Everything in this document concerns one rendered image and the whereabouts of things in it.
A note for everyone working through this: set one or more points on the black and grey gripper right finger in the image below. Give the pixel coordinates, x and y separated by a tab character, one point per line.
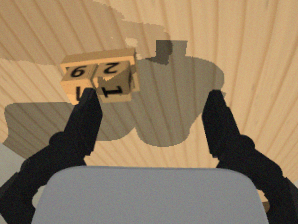
224	140

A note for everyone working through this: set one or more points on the tan cardboard cube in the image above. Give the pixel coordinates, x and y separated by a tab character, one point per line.
114	81
76	79

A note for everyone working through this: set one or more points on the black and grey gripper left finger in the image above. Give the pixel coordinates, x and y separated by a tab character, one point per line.
66	149

